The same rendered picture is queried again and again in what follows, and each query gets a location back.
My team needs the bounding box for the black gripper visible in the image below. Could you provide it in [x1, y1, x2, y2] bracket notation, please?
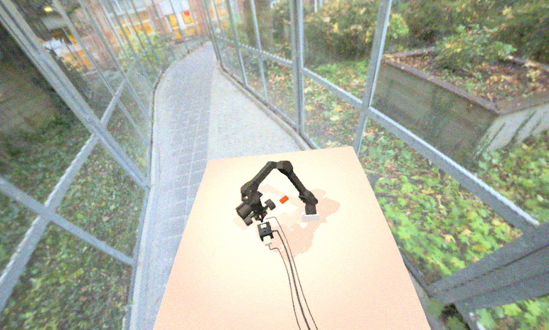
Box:
[243, 199, 276, 227]

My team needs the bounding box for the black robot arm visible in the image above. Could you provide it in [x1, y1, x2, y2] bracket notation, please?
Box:
[235, 161, 318, 220]

